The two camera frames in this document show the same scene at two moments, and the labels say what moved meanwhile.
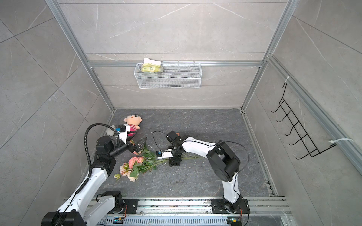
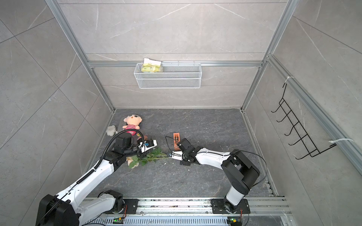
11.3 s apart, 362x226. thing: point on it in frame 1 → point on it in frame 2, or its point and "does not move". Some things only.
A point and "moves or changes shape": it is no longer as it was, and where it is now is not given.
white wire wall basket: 171,76 does not move
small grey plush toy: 110,132 does not move
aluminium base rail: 267,211 does not move
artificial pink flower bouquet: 144,161 moves or changes shape
